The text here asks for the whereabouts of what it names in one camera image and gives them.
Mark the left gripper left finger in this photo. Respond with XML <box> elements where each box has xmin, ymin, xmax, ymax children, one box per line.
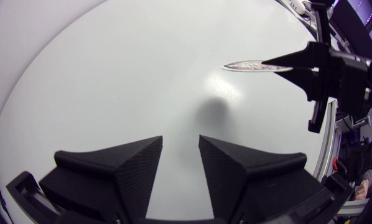
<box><xmin>39</xmin><ymin>135</ymin><xmax>164</xmax><ymax>224</ymax></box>

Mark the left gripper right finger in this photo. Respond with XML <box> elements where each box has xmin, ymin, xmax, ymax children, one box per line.
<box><xmin>198</xmin><ymin>134</ymin><xmax>333</xmax><ymax>224</ymax></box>

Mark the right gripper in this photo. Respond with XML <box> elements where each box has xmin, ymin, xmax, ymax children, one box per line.
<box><xmin>261</xmin><ymin>2</ymin><xmax>372</xmax><ymax>134</ymax></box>

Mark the person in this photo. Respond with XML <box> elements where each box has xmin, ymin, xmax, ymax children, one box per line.
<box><xmin>353</xmin><ymin>169</ymin><xmax>372</xmax><ymax>200</ymax></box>

